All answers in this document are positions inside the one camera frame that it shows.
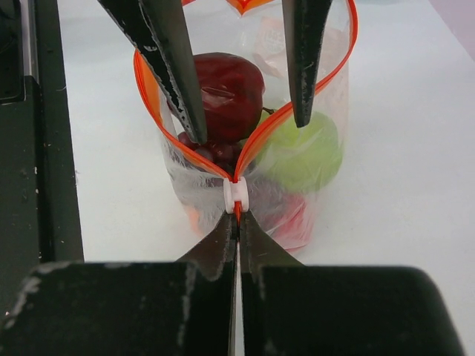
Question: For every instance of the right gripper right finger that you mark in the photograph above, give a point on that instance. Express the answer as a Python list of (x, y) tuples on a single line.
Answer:
[(293, 309)]

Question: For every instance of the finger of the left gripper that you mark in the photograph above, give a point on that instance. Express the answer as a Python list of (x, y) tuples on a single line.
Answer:
[(304, 25), (157, 29)]

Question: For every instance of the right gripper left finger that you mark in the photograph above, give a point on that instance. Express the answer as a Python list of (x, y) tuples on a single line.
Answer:
[(185, 307)]

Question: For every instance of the red apple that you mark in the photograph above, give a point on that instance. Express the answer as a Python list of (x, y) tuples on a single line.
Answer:
[(287, 219)]

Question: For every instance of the orange fruit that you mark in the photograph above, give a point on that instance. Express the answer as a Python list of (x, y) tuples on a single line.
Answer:
[(194, 219)]

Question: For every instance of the dark red plum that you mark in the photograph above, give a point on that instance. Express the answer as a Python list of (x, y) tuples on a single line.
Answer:
[(231, 89)]

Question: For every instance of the green apple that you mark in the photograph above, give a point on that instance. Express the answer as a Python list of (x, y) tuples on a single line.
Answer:
[(302, 160)]

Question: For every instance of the purple grape bunch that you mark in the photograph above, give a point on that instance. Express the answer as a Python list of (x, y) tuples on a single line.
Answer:
[(223, 155)]

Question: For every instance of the clear zip top bag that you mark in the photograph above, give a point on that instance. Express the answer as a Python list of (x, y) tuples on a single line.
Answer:
[(253, 30)]

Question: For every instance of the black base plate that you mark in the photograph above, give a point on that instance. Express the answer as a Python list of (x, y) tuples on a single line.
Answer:
[(39, 207)]

